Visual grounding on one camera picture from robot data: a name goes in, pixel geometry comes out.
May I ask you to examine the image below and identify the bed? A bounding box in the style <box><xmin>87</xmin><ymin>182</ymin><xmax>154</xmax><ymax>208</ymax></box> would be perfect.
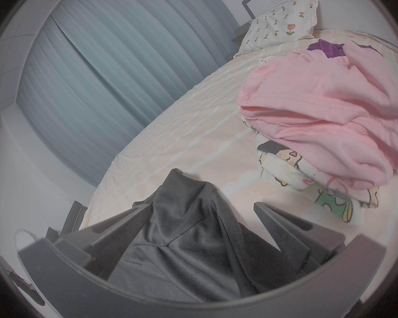
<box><xmin>78</xmin><ymin>0</ymin><xmax>398</xmax><ymax>297</ymax></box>

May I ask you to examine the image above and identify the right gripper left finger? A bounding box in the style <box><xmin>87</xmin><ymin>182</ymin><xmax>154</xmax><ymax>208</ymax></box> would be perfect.
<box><xmin>55</xmin><ymin>202</ymin><xmax>152</xmax><ymax>281</ymax></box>

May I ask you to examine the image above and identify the white printed pillow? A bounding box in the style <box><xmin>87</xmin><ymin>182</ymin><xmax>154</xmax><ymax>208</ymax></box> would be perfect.
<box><xmin>238</xmin><ymin>0</ymin><xmax>319</xmax><ymax>54</ymax></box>

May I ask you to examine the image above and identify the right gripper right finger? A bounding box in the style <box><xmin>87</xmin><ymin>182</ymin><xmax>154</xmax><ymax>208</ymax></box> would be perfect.
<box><xmin>254</xmin><ymin>202</ymin><xmax>347</xmax><ymax>272</ymax></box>

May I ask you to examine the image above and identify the blue-green curtain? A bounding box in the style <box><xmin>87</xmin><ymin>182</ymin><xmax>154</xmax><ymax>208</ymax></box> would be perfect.
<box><xmin>16</xmin><ymin>17</ymin><xmax>150</xmax><ymax>189</ymax></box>
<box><xmin>51</xmin><ymin>0</ymin><xmax>241</xmax><ymax>127</ymax></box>

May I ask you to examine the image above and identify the round white mirror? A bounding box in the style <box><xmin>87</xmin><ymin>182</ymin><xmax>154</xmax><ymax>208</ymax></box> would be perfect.
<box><xmin>15</xmin><ymin>229</ymin><xmax>37</xmax><ymax>244</ymax></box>

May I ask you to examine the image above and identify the black T-shirt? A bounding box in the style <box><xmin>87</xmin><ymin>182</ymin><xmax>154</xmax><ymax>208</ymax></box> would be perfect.
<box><xmin>108</xmin><ymin>168</ymin><xmax>322</xmax><ymax>302</ymax></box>

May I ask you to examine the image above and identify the pink garment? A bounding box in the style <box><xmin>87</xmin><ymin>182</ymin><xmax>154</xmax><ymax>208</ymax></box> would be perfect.
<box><xmin>238</xmin><ymin>40</ymin><xmax>398</xmax><ymax>189</ymax></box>

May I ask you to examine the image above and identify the grey bedside table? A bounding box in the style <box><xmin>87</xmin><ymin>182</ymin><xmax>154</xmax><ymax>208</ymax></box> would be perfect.
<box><xmin>226</xmin><ymin>21</ymin><xmax>253</xmax><ymax>60</ymax></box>

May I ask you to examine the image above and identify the purple garment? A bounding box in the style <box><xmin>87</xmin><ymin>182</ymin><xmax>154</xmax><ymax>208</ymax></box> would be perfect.
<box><xmin>307</xmin><ymin>39</ymin><xmax>382</xmax><ymax>59</ymax></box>

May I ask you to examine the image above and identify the white printed garment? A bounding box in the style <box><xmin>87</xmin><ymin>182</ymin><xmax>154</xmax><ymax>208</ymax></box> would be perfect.
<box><xmin>257</xmin><ymin>141</ymin><xmax>380</xmax><ymax>224</ymax></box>

